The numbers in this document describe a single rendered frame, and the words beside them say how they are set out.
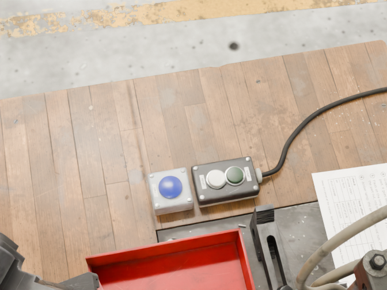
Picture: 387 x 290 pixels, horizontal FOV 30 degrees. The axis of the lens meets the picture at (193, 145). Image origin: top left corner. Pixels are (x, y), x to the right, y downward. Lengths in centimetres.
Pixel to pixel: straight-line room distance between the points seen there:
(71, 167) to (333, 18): 151
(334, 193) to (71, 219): 45
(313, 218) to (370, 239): 10
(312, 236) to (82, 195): 40
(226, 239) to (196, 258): 6
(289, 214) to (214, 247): 14
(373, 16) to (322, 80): 128
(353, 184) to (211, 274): 30
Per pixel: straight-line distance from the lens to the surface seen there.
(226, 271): 120
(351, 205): 127
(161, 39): 247
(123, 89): 134
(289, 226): 124
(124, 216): 123
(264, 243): 115
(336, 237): 63
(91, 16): 254
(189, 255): 120
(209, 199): 121
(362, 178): 130
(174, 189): 121
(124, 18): 253
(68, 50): 247
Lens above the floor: 205
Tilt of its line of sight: 64 degrees down
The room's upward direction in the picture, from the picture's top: 4 degrees clockwise
